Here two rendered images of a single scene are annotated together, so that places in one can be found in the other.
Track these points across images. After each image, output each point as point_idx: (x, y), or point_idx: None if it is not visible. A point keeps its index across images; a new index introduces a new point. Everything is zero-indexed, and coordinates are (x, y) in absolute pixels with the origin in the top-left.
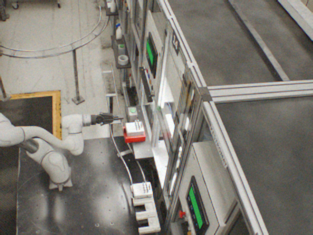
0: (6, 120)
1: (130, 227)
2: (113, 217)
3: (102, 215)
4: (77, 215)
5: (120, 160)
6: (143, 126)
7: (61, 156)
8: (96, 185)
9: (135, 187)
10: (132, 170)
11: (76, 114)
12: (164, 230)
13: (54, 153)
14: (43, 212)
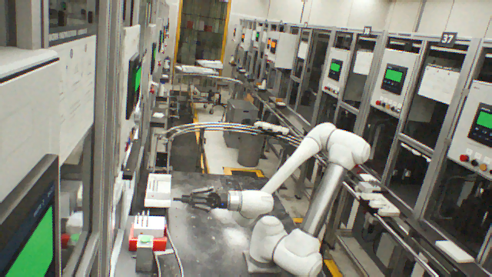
0: (331, 136)
1: (173, 211)
2: (191, 221)
3: (203, 224)
4: (232, 227)
5: (169, 276)
6: (124, 253)
7: (263, 220)
8: (208, 250)
9: (166, 190)
10: (153, 261)
11: (250, 195)
12: (136, 205)
13: (274, 224)
14: None
